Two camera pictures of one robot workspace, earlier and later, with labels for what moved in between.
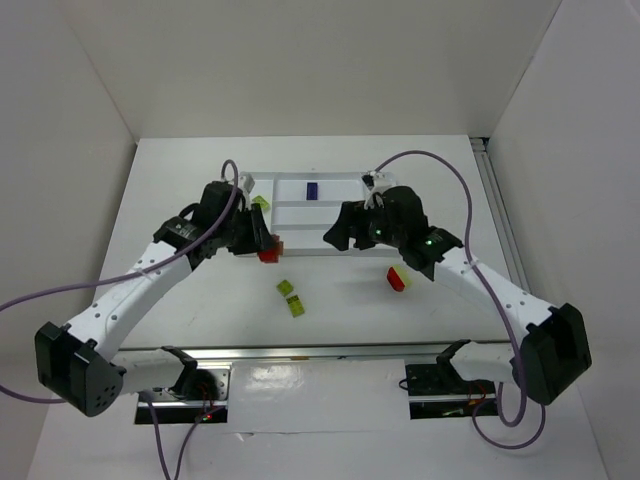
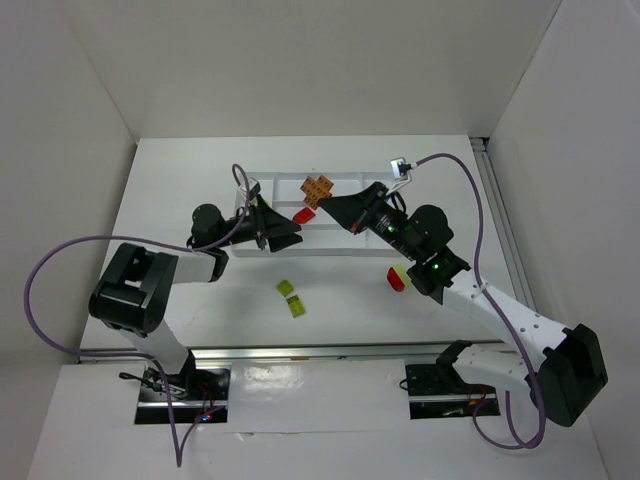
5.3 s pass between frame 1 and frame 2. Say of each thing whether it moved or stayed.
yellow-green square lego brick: stayed
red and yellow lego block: stayed
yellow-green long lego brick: stayed
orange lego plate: moved
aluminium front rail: stayed
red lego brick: moved
